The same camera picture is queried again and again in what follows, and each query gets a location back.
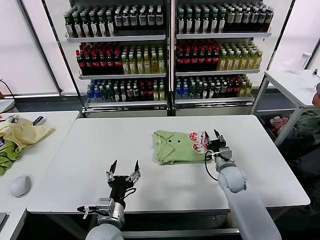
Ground white computer mouse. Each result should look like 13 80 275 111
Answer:
10 174 33 198

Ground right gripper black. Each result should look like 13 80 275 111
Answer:
204 128 228 153

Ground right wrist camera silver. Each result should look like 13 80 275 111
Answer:
218 146 235 162

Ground black wall cable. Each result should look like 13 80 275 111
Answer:
0 78 16 100

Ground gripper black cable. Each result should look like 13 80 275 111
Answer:
203 149 221 182
123 187 138 200

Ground pink red clothes heap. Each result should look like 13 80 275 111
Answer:
269 116 291 136

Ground beverage shelf unit wide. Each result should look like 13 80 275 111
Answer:
171 0 296 117

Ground light green t-shirt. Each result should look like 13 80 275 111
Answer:
152 129 213 166

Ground white side table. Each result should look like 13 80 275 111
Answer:
251 69 320 148

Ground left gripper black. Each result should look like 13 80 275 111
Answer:
105 159 141 201

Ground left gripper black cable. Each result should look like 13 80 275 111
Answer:
123 187 138 200

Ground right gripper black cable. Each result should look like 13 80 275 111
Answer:
203 149 221 182

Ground pale yellow garment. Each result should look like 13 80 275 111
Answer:
0 117 55 153

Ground grey green clothes heap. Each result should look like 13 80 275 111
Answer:
289 112 320 138

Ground metal table frame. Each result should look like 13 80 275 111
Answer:
49 212 241 240

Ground crumpled green cloth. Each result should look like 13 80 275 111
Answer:
0 139 22 177

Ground blue white striped item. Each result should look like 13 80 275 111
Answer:
32 115 47 127

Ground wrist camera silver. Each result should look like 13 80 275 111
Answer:
76 197 115 219
218 146 235 162

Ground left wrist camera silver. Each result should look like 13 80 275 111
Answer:
76 197 115 219

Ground person's dark trousers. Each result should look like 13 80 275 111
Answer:
287 142 320 208

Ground beverage shelf unit narrow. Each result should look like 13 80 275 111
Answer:
41 0 173 118

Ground grey laptop corner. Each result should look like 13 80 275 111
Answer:
0 212 10 230

